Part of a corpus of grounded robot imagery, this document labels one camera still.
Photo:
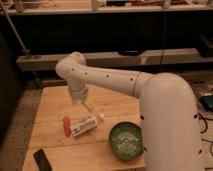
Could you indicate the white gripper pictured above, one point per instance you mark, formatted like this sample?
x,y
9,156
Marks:
x,y
79,92

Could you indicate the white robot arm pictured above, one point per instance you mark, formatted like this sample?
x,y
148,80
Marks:
x,y
170,122

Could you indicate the green ceramic bowl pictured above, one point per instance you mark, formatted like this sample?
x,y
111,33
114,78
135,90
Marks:
x,y
125,141

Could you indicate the white plastic bottle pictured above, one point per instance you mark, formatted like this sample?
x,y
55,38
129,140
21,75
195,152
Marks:
x,y
86,124

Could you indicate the dark object on shelf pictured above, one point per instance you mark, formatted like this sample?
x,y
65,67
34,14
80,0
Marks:
x,y
131,52

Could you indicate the black smartphone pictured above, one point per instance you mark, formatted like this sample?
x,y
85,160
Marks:
x,y
42,160

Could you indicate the metal shelf unit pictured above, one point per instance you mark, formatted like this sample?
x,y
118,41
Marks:
x,y
37,34

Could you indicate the blue device on floor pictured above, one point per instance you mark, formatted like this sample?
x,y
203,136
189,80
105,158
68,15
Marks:
x,y
207,102

